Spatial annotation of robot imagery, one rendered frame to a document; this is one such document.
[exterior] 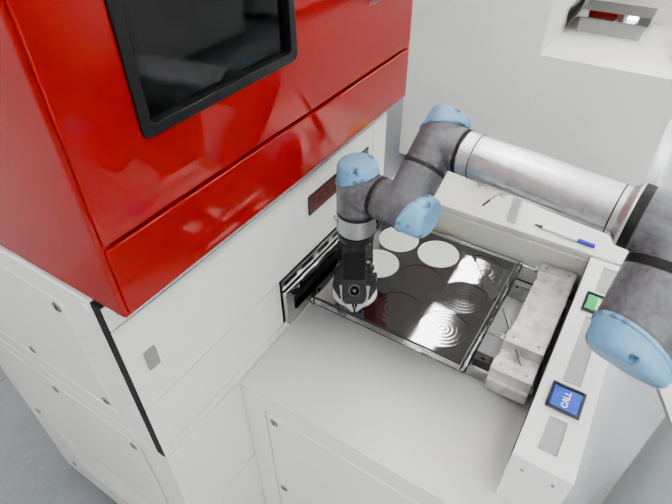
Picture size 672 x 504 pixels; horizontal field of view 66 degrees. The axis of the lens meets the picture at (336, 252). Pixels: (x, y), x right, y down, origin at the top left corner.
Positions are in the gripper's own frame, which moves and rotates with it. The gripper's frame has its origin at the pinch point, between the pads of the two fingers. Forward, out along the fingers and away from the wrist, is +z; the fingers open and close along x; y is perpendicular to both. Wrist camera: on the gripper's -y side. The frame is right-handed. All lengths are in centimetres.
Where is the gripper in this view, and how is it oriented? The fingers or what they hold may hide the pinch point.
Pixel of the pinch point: (354, 309)
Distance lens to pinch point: 111.7
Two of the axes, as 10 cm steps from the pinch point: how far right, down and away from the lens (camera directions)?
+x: -10.0, -0.3, 0.5
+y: 0.5, -6.5, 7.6
